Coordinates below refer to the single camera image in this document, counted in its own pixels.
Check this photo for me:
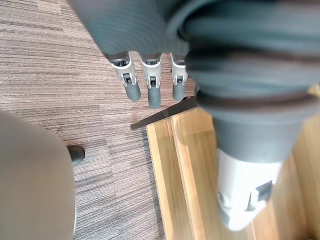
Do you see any dark robot foot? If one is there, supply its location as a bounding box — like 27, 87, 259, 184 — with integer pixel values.
66, 145, 86, 166

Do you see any silver robot leg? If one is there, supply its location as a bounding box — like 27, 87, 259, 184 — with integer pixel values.
0, 110, 77, 240

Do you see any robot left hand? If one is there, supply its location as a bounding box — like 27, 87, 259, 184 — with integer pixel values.
66, 0, 320, 231

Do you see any wooden shoe rack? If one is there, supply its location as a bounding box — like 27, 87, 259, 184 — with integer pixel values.
130, 84, 320, 240

